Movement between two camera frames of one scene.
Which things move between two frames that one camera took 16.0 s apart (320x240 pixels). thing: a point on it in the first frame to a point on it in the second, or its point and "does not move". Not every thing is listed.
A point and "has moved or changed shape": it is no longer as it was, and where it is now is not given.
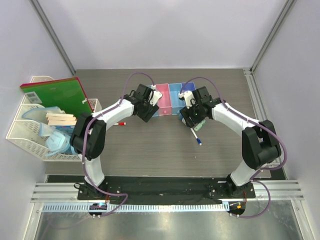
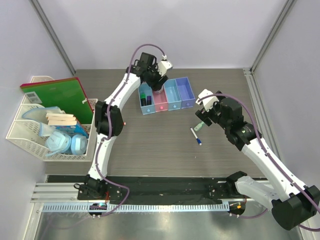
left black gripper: [146, 116] to [157, 85]
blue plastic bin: [176, 103] has moved or changed shape
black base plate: [156, 188] does not move
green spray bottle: [199, 125] does not move
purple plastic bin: [189, 86] has moved or changed shape
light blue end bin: [157, 113] has moved or changed shape
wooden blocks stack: [61, 119] does not move
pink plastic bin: [164, 103] has moved or changed shape
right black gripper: [186, 113] to [204, 115]
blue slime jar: [182, 119] to [159, 91]
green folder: [67, 94] does not move
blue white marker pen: [198, 139] does not move
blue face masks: [58, 137] does not move
